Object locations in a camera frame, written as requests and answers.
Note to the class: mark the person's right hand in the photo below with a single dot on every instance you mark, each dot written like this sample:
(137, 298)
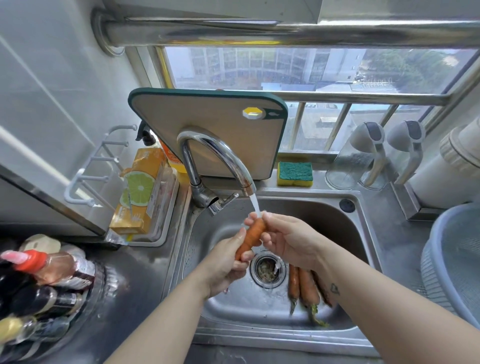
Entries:
(292, 240)

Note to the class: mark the person's left hand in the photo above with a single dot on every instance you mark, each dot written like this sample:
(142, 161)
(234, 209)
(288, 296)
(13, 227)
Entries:
(221, 266)

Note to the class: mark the slim orange carrot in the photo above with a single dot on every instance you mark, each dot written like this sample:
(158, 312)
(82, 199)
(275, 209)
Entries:
(294, 283)

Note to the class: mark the orange carrot with leafy stem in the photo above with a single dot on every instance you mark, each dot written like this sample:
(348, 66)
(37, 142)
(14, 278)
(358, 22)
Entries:
(308, 288)

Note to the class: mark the chrome faucet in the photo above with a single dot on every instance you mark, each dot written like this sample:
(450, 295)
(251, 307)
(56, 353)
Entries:
(192, 167)

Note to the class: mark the blue plastic colander basin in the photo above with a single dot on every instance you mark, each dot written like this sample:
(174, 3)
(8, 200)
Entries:
(457, 262)

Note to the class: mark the person's left forearm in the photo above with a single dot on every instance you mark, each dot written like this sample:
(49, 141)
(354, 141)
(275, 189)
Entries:
(168, 330)

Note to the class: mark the person's right forearm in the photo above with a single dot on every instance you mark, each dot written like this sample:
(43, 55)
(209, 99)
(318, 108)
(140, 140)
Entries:
(393, 311)

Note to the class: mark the steel drain strainer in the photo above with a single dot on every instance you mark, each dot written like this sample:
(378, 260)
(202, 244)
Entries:
(268, 272)

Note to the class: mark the stainless steel sink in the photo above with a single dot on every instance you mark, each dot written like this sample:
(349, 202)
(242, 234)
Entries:
(243, 307)

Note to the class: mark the black sink hole plug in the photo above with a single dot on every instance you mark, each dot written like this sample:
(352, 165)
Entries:
(347, 206)

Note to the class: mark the yellow green sponge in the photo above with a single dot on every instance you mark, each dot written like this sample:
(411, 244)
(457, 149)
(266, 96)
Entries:
(295, 173)

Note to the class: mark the white plastic tray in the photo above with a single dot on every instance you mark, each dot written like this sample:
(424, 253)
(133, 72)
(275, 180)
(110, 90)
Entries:
(174, 198)

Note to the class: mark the transparent plastic packet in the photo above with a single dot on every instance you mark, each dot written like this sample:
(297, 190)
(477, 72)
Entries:
(162, 202)

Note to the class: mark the glass pitcher with grey lid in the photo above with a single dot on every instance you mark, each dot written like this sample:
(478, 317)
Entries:
(345, 165)
(407, 135)

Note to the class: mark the clear plastic bag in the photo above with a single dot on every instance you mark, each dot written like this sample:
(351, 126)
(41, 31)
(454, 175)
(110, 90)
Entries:
(118, 238)

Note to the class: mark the yellow dish soap pump bottle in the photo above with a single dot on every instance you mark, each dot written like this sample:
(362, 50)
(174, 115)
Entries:
(176, 165)

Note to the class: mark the orange box with lime picture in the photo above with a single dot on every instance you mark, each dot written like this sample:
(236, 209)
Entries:
(140, 187)

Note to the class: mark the white capped bottle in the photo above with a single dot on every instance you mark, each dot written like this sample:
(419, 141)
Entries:
(73, 250)

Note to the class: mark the beige green-rimmed cutting board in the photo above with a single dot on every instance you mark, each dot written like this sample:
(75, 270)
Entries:
(195, 116)

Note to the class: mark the red capped sauce bottle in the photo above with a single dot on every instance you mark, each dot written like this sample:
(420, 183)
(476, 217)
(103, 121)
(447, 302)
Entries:
(56, 268)

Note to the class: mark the window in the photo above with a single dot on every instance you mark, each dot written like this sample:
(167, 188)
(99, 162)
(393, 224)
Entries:
(281, 67)

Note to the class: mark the dark soy sauce bottle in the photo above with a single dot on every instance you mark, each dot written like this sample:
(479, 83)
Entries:
(45, 302)

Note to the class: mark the beige capped bottle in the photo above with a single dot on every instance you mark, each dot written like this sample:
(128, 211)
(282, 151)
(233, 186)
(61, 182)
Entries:
(39, 243)

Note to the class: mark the steel overhead pipe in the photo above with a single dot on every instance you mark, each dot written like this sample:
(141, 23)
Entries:
(262, 33)

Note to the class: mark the black capped dark bottle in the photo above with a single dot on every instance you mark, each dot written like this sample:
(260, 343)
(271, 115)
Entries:
(11, 281)

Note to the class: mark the yellow capped bottle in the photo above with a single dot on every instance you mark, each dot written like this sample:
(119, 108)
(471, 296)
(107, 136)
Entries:
(11, 328)

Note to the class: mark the steel window guard rail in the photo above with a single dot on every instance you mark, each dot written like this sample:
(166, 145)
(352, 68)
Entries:
(356, 98)

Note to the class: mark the white duct pipe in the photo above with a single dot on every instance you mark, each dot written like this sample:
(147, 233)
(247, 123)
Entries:
(438, 183)

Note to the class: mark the white wall hook rack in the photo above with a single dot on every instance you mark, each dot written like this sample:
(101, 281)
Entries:
(77, 178)

